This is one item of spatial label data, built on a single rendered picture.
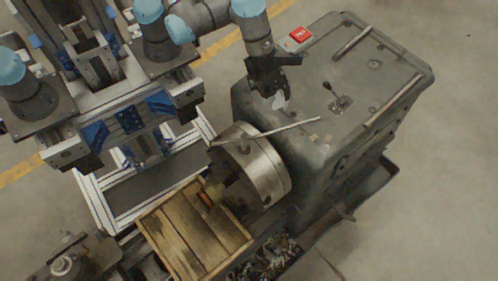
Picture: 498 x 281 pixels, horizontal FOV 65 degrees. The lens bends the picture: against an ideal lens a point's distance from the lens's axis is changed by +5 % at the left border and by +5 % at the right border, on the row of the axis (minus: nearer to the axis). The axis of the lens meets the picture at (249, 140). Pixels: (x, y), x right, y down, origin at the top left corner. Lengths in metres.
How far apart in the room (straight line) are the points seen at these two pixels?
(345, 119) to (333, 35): 0.37
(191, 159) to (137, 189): 0.36
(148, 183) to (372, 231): 1.38
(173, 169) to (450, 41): 2.36
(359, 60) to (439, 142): 1.57
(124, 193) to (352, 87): 1.52
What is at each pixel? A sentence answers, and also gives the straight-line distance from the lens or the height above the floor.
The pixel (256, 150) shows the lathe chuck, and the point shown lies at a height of 1.23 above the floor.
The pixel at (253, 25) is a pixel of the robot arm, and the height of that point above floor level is 1.64.
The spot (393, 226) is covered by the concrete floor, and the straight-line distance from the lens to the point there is 2.52.
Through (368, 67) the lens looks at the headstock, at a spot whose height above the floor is 1.26.
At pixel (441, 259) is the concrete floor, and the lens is 2.57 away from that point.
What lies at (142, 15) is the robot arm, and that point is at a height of 1.37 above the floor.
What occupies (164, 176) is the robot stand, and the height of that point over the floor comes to 0.21.
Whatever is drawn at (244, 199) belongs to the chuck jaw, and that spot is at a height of 1.13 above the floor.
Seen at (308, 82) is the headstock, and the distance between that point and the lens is 1.32.
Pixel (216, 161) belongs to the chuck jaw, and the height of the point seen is 1.16.
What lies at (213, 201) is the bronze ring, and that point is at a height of 1.10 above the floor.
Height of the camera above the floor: 2.29
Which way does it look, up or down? 61 degrees down
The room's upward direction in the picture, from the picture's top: 2 degrees counter-clockwise
